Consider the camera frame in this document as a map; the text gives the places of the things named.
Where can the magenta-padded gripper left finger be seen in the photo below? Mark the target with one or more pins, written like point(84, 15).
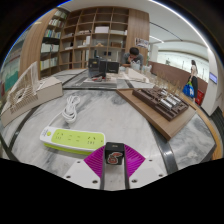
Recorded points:
point(80, 173)

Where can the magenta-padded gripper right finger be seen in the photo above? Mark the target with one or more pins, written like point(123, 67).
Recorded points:
point(148, 171)

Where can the black charger with red print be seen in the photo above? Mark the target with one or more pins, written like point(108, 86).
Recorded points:
point(114, 155)

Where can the white and green power strip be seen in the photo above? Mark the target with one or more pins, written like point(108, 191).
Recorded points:
point(71, 139)

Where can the brown architectural model on board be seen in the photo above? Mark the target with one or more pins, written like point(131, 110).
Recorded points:
point(160, 116)

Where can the beige architectural model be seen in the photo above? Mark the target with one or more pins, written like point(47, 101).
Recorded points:
point(50, 91)

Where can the red bin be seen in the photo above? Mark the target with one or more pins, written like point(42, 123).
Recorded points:
point(199, 97)

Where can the blue shopping bag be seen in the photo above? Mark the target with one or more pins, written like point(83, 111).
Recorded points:
point(188, 90)

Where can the grey flat model base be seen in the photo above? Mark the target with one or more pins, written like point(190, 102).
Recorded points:
point(100, 83)

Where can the white architectural model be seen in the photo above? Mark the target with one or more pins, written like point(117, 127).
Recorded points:
point(136, 76)

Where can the person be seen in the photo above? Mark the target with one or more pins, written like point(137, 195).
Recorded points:
point(194, 75)
point(132, 58)

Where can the slim black box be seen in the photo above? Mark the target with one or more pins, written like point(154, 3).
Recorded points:
point(102, 68)

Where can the glass-fronted bookcase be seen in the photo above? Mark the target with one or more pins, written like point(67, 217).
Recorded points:
point(13, 73)

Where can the dark bookshelf with books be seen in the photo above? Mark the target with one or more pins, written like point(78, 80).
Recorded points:
point(50, 46)

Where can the wooden shelf unit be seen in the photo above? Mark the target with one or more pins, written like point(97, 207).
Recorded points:
point(96, 36)

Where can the wall display screen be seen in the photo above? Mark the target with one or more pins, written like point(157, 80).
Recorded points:
point(213, 77)

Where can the wall poster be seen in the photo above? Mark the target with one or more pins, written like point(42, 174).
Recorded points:
point(142, 42)

